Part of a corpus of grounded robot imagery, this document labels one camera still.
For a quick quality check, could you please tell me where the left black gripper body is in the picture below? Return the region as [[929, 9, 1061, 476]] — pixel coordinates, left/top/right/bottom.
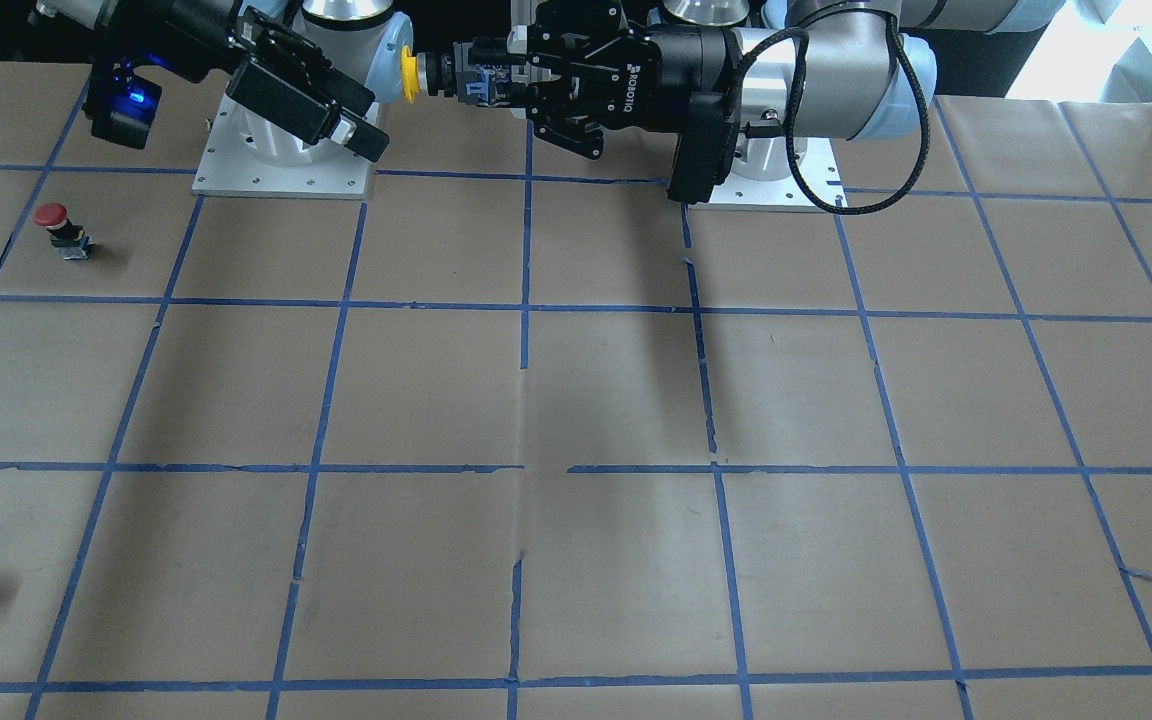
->
[[526, 26, 737, 159]]

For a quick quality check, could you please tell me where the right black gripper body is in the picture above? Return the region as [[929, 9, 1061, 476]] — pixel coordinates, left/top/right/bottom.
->
[[116, 1, 282, 83]]

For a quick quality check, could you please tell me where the yellow push button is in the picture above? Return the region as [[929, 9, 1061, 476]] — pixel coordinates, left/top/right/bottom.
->
[[400, 45, 497, 106]]

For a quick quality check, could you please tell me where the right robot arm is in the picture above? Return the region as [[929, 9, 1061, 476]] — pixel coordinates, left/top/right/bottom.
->
[[35, 1, 420, 161]]

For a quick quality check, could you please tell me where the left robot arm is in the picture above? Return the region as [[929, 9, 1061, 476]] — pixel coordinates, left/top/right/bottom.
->
[[414, 1, 1059, 159]]

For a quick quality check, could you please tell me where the red push button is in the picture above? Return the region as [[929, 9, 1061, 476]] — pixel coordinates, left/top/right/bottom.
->
[[33, 202, 93, 262]]

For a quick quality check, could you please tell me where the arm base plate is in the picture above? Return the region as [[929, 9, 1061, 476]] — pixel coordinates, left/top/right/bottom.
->
[[192, 96, 372, 200], [695, 135, 849, 211]]

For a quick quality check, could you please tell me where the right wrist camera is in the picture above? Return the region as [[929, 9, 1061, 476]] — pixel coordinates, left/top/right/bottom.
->
[[82, 61, 162, 150]]

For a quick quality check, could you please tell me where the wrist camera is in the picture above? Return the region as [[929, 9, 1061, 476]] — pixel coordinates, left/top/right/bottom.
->
[[667, 91, 738, 204], [82, 61, 162, 150]]

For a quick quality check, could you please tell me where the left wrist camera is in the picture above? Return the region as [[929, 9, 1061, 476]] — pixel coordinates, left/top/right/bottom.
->
[[667, 91, 738, 204]]

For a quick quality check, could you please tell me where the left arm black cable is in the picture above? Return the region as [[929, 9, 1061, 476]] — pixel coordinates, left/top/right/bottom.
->
[[744, 10, 933, 215]]

